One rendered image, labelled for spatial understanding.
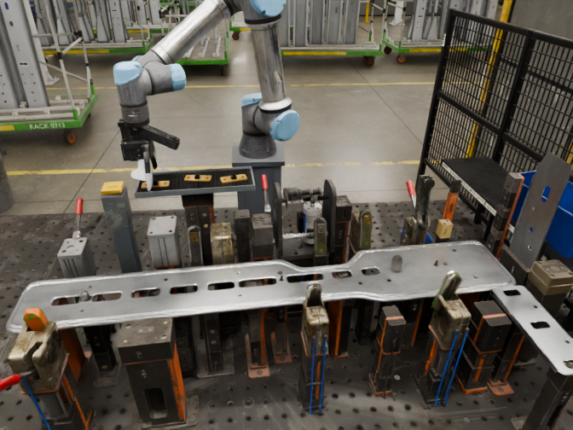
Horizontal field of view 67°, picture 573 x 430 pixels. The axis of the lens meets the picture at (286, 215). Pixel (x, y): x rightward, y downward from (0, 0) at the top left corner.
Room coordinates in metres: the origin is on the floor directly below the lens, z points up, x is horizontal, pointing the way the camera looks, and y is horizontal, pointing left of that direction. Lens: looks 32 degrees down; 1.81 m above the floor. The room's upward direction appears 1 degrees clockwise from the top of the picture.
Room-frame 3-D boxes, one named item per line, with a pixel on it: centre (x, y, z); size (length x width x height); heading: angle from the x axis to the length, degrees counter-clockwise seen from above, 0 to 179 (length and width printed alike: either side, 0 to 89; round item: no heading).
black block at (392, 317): (0.81, -0.28, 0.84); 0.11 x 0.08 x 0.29; 9
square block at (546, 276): (0.93, -0.74, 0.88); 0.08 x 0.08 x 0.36; 9
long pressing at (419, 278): (0.93, 0.03, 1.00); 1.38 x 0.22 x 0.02; 99
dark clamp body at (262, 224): (1.13, 0.08, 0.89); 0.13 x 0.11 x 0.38; 9
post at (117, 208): (1.19, 0.55, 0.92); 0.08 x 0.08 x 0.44; 9
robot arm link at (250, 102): (1.60, 0.11, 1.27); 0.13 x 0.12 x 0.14; 37
